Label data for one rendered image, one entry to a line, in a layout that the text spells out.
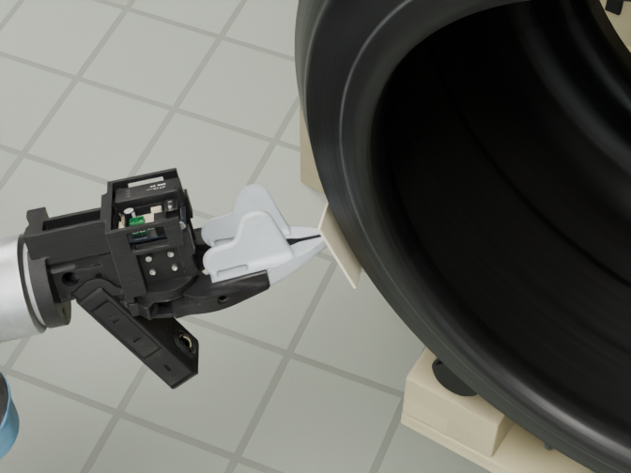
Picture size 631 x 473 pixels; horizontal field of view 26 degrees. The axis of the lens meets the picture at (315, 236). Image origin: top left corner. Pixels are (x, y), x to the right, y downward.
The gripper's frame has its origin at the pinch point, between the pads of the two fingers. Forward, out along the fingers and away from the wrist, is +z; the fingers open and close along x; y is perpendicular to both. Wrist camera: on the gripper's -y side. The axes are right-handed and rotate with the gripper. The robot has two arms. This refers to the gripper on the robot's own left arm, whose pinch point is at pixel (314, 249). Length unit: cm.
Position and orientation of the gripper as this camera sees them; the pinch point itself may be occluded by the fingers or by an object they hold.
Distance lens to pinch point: 100.9
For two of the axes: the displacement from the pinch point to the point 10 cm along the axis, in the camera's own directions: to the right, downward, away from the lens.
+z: 9.8, -2.0, -0.1
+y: -1.8, -8.1, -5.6
